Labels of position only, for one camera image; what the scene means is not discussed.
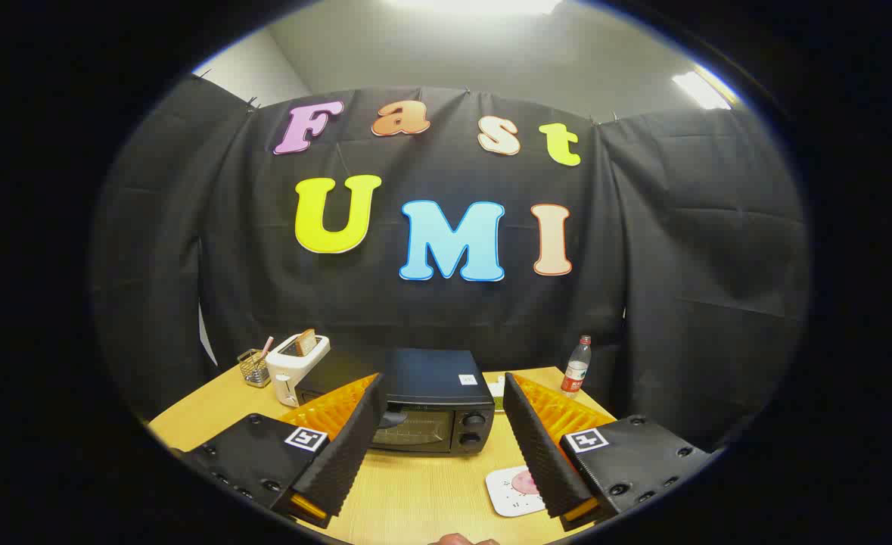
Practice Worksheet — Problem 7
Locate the black toaster oven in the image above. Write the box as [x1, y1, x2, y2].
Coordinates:
[294, 348, 496, 455]

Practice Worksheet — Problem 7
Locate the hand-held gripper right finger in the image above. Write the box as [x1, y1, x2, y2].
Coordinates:
[502, 372, 719, 531]

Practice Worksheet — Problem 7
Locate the red label water bottle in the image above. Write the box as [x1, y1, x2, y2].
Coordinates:
[561, 335, 592, 400]

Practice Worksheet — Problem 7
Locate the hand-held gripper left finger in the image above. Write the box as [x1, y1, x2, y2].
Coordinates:
[181, 372, 387, 529]

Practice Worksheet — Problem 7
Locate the wire mesh holder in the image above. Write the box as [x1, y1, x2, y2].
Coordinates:
[237, 348, 271, 388]

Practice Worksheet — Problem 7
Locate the white pop-up toaster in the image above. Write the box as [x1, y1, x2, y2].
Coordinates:
[266, 334, 331, 408]

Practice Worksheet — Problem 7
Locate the ceiling light panel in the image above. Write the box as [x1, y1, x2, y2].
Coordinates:
[673, 70, 734, 111]
[385, 0, 567, 16]

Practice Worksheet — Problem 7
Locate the white rectangular food plate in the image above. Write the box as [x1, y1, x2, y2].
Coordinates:
[486, 465, 549, 518]

